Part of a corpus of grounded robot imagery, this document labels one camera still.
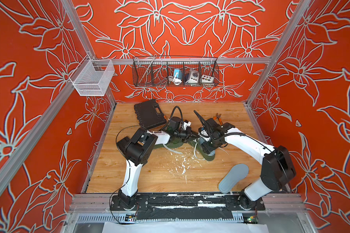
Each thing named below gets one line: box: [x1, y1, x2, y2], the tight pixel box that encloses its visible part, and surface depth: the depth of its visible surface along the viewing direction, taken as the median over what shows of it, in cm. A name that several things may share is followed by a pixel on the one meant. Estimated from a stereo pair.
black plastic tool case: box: [134, 99, 167, 130], surface depth 109 cm
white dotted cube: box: [201, 74, 214, 84], surface depth 96 cm
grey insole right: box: [218, 163, 249, 194], surface depth 81 cm
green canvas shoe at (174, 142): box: [153, 136, 185, 150], surface depth 85 cm
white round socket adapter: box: [185, 68, 200, 84], surface depth 93 cm
